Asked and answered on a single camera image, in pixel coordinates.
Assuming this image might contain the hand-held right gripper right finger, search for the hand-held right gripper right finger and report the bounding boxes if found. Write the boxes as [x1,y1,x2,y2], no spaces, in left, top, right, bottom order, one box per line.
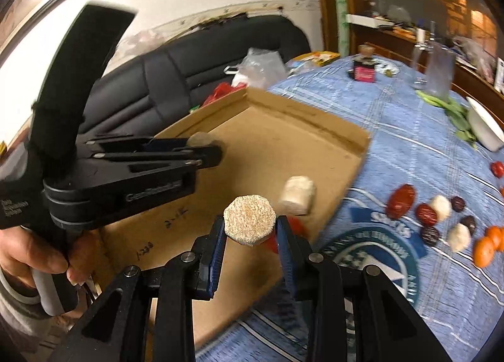
[275,216,453,362]

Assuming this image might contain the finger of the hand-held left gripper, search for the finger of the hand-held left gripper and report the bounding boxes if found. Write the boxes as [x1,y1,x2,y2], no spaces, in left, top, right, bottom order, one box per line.
[89,141,226,174]
[84,134,198,152]

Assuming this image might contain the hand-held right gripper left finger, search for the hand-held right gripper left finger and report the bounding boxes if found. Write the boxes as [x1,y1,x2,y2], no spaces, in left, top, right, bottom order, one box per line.
[47,216,229,362]

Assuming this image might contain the cardboard box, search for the cardboard box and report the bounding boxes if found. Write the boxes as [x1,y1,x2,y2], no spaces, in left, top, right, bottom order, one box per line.
[98,88,373,351]

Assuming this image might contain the beige puffed rice cake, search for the beige puffed rice cake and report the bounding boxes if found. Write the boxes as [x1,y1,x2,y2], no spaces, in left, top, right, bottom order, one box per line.
[278,176,318,216]
[223,195,277,246]

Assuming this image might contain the person's left hand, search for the person's left hand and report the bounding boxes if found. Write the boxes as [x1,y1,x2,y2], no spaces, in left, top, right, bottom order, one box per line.
[0,226,99,292]

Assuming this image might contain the small red tomato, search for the small red tomato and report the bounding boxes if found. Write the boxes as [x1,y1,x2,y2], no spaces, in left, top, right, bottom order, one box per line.
[266,217,306,254]

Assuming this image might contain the red plastic bag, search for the red plastic bag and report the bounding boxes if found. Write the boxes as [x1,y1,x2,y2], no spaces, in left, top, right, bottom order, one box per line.
[201,82,249,108]

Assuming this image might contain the black leather sofa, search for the black leather sofa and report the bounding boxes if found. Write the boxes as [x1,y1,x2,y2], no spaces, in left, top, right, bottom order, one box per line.
[77,16,310,138]

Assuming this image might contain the clear plastic bag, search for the clear plastic bag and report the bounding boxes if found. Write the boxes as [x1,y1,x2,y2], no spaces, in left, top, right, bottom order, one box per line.
[236,47,288,89]

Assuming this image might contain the red jujube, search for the red jujube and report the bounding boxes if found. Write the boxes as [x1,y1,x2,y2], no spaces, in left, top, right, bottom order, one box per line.
[415,204,438,228]
[386,184,417,221]

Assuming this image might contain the dark red plum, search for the dark red plum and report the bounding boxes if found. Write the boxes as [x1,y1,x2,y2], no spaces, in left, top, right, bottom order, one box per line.
[421,226,440,246]

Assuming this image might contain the yellow packet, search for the yellow packet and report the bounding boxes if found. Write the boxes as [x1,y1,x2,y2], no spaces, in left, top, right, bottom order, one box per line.
[293,51,341,67]

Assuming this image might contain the blue plaid tablecloth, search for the blue plaid tablecloth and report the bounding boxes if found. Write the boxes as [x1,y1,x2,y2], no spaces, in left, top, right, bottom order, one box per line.
[197,53,504,362]

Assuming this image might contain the white puffed rice ball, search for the white puffed rice ball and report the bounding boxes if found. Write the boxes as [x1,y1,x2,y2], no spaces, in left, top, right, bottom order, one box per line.
[448,223,472,252]
[429,195,452,222]

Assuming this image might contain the dark jar with cork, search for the dark jar with cork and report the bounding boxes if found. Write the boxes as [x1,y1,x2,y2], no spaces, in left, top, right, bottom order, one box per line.
[352,44,376,82]

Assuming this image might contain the small plate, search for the small plate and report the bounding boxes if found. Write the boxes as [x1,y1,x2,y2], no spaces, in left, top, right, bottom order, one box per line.
[372,57,402,77]

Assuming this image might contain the orange mandarin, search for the orange mandarin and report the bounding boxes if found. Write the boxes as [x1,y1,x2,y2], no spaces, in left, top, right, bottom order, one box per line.
[486,225,504,252]
[472,236,497,268]

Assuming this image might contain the bamboo pattern strip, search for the bamboo pattern strip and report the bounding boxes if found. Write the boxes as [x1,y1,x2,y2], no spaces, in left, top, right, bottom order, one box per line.
[329,0,349,56]

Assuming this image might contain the white tray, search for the white tray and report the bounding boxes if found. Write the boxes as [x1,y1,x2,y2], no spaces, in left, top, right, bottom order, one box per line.
[346,14,381,28]

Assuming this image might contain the green leafy vegetable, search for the green leafy vegetable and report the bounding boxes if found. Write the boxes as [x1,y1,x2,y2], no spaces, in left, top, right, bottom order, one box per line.
[415,90,469,119]
[449,110,479,148]

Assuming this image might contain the clear glass pitcher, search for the clear glass pitcher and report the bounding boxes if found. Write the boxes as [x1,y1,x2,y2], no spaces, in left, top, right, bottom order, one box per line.
[411,21,457,99]

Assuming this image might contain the white bowl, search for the white bowl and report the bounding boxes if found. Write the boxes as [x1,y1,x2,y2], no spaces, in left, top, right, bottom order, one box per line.
[466,96,504,152]

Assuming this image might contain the wooden window frame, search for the wooden window frame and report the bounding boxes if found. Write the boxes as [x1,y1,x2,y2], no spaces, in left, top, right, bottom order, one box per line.
[313,0,504,99]

